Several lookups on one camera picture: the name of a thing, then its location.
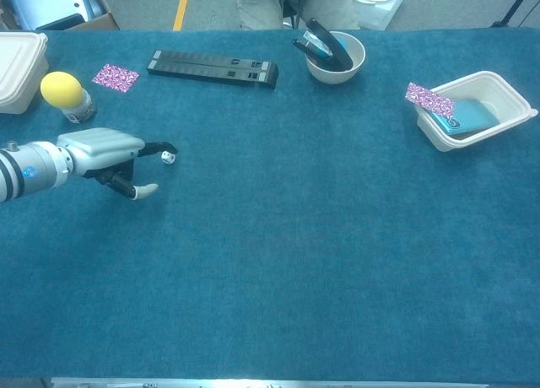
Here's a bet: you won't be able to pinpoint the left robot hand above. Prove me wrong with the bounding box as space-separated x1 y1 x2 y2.
57 127 179 201

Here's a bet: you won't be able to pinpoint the jar with yellow lid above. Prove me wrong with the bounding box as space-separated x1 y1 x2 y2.
40 70 99 124

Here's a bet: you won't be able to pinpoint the patterned playing card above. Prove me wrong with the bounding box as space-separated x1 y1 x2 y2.
91 63 141 94
404 82 457 117

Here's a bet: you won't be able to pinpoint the beige lidded food container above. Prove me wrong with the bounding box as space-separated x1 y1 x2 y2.
0 32 50 115

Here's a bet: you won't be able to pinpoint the cardboard box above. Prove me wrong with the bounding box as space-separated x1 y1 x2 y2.
0 0 122 31

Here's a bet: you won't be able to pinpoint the black ribbed rectangular holder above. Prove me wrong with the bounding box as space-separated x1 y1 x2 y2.
146 49 280 90

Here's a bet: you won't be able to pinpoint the blue plastic part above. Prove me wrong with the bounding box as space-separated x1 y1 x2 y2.
1 0 107 30

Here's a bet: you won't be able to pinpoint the seated person grey trousers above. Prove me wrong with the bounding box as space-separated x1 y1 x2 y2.
235 0 356 30

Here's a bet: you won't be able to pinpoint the blue carpet table cover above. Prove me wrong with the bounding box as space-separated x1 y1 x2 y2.
0 28 540 380

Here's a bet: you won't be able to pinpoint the beige round bowl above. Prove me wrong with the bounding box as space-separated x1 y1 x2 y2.
305 30 366 85

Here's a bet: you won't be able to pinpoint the black stapler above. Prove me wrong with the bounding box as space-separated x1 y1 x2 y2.
291 17 354 72

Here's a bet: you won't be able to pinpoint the white foam box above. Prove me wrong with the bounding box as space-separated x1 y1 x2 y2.
349 0 409 32

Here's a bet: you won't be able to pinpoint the light blue phone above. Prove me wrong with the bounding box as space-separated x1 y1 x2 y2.
429 99 501 137

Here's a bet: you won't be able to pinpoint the beige rectangular open container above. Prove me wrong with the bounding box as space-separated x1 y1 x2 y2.
415 70 540 154

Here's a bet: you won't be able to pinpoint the black tripod stand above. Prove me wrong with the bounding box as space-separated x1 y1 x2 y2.
490 0 540 29

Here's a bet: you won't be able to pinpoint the aluminium frame rail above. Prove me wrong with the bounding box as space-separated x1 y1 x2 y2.
49 376 491 388

